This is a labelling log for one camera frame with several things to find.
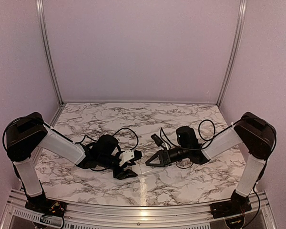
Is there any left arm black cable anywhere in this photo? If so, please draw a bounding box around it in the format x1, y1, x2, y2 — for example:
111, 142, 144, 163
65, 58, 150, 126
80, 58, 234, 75
80, 127, 139, 171

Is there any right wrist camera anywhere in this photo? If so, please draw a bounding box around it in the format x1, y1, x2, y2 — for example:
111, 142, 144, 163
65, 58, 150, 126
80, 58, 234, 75
151, 134, 170, 150

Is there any white remote control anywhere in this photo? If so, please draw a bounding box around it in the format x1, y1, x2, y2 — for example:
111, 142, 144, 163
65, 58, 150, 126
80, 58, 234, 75
131, 164, 165, 177

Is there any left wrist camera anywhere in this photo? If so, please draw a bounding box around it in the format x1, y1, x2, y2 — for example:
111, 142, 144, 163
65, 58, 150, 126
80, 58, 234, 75
119, 150, 142, 166

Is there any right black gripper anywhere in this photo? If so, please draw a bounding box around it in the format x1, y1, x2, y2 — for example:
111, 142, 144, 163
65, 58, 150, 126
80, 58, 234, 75
145, 145, 190, 167

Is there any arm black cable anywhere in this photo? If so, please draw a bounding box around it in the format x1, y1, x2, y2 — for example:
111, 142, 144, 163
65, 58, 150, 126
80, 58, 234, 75
80, 127, 139, 171
160, 119, 216, 169

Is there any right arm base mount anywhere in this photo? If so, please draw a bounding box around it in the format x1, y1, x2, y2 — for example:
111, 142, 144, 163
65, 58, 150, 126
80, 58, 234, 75
210, 200, 252, 219

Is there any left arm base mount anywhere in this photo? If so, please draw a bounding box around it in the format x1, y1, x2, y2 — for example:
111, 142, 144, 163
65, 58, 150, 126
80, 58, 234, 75
25, 199, 67, 217

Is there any aluminium frame post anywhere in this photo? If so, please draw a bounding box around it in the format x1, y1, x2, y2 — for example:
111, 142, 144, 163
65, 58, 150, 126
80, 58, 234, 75
216, 0, 247, 107
36, 0, 64, 106

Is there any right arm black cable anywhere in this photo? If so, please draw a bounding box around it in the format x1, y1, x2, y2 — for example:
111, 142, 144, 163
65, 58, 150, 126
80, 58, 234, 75
160, 119, 216, 169

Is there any right aluminium frame post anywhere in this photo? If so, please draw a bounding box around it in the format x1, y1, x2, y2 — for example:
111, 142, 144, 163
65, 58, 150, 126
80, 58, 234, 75
216, 0, 247, 107

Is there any left aluminium frame post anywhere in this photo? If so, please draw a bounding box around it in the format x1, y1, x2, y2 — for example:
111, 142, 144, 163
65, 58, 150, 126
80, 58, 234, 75
36, 0, 64, 106

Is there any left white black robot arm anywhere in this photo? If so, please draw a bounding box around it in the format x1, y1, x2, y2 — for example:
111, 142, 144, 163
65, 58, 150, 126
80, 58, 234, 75
2, 112, 142, 212

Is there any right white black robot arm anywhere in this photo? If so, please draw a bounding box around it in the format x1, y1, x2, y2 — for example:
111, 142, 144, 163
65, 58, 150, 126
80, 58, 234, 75
145, 112, 277, 214

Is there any front aluminium rail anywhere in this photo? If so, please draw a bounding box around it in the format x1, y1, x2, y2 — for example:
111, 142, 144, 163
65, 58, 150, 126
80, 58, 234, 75
0, 189, 277, 229

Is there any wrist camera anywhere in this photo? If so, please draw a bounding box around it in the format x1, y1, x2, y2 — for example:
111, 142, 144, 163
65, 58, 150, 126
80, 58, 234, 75
119, 150, 142, 166
151, 134, 170, 150

